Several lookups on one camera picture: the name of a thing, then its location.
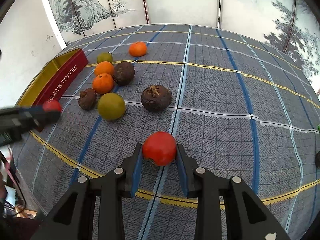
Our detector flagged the red gold toffee tin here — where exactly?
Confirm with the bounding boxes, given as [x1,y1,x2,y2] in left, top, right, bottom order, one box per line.
[16,47,89,133]

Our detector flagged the dark brown round fruit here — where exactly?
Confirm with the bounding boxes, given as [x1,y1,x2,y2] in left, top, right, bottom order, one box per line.
[141,85,172,112]

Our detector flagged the plaid grey tablecloth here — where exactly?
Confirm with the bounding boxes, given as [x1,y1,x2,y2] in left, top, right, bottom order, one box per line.
[12,24,319,239]

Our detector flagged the small red fruit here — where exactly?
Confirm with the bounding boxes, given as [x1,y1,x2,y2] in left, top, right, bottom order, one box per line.
[42,100,62,112]

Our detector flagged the painted landscape folding screen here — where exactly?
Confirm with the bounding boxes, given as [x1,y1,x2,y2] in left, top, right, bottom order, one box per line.
[48,0,319,87]

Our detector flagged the red tomato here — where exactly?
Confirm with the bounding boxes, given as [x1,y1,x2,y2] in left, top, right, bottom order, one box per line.
[142,131,177,166]

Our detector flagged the orange mandarin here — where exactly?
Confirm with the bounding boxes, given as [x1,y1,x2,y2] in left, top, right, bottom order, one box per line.
[92,73,114,95]
[94,61,114,76]
[129,41,148,57]

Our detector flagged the small green citrus fruit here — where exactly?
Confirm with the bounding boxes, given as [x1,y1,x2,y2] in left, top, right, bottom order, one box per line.
[97,52,113,64]

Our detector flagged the large green citrus fruit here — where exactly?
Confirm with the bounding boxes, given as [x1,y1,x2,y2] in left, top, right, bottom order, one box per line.
[98,93,126,121]

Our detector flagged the dark fruit at right edge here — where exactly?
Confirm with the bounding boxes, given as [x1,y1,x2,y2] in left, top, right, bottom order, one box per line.
[315,151,320,168]

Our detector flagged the small dark brown fruit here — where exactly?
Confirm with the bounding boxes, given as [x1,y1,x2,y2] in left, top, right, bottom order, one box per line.
[78,88,97,111]

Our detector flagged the dark brown fruit rear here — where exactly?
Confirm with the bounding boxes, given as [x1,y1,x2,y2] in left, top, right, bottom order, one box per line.
[113,61,135,86]

